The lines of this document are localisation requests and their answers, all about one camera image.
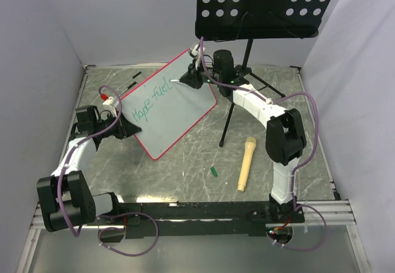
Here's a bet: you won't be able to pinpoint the beige toy microphone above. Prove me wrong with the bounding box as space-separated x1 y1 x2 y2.
237 136 257 192

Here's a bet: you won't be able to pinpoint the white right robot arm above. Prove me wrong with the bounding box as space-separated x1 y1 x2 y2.
179 45 307 222

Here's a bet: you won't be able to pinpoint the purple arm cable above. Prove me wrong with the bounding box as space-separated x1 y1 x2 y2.
57 85 160 258
199 36 327 251

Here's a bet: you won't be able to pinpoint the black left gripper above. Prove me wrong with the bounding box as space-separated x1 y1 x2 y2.
94 111 141 140

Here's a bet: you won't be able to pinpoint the black music stand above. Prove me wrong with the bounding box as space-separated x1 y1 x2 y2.
194 0 343 148

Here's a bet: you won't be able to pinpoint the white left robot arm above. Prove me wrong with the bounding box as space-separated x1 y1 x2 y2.
36 105 142 232

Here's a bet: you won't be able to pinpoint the aluminium rail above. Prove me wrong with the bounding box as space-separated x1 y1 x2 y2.
30 200 357 229

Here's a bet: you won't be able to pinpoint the green marker cap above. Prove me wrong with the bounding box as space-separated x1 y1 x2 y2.
210 167 218 177

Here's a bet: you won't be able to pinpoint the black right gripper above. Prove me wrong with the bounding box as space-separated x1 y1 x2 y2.
179 59 222 90

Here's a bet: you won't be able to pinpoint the pink framed whiteboard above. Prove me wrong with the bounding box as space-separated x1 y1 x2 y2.
121 50 217 160

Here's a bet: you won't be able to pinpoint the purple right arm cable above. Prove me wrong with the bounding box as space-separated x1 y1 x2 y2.
199 36 327 251

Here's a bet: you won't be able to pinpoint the black whiteboard stand foot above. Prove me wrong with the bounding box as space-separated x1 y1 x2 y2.
127 82 137 89
117 72 142 91

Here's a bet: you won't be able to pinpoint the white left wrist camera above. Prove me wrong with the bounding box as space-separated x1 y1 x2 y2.
100 94 122 117

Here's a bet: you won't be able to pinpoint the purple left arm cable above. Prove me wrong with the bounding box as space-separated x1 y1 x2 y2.
57 85 160 258

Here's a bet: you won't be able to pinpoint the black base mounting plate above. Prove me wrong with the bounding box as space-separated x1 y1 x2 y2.
96 201 305 239

